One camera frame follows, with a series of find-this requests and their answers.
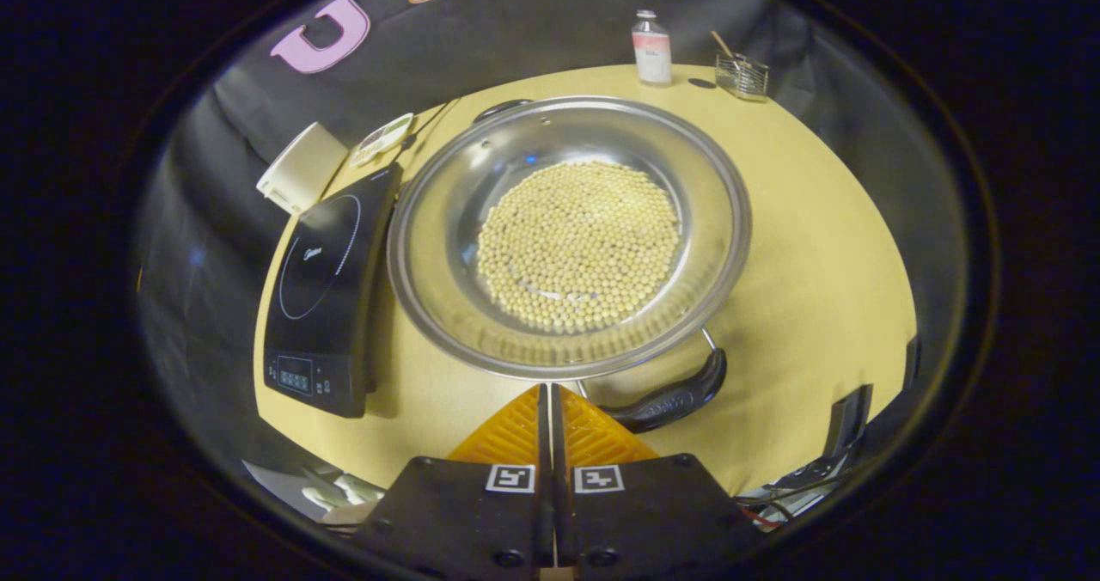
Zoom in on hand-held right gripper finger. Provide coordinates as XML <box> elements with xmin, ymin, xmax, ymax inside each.
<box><xmin>352</xmin><ymin>383</ymin><xmax>551</xmax><ymax>581</ymax></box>
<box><xmin>551</xmin><ymin>383</ymin><xmax>766</xmax><ymax>581</ymax></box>

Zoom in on pile of yellow soybeans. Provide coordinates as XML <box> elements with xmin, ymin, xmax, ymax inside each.
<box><xmin>476</xmin><ymin>162</ymin><xmax>681</xmax><ymax>334</ymax></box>

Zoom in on stainless steel pot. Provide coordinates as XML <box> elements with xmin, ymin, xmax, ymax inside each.
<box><xmin>387</xmin><ymin>95</ymin><xmax>753</xmax><ymax>434</ymax></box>

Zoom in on black induction cooktop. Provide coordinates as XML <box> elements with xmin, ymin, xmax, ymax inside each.
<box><xmin>263</xmin><ymin>162</ymin><xmax>403</xmax><ymax>419</ymax></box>

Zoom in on white divided bean dish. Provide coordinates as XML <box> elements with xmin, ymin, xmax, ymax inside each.
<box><xmin>351</xmin><ymin>113</ymin><xmax>415</xmax><ymax>168</ymax></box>

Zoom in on white toaster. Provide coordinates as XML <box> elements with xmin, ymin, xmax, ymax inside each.
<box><xmin>256</xmin><ymin>122</ymin><xmax>349</xmax><ymax>216</ymax></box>

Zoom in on clear bottle with pink label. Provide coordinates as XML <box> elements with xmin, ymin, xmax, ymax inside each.
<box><xmin>632</xmin><ymin>9</ymin><xmax>673</xmax><ymax>86</ymax></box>

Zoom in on wooden stick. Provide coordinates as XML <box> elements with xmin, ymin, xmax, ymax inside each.
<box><xmin>710</xmin><ymin>31</ymin><xmax>749</xmax><ymax>70</ymax></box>

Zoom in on black power cable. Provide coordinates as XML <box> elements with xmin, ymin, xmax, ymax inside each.
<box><xmin>400</xmin><ymin>100</ymin><xmax>461</xmax><ymax>152</ymax></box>

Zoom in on wire mesh basket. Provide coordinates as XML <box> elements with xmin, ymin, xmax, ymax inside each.
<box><xmin>715</xmin><ymin>52</ymin><xmax>771</xmax><ymax>102</ymax></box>

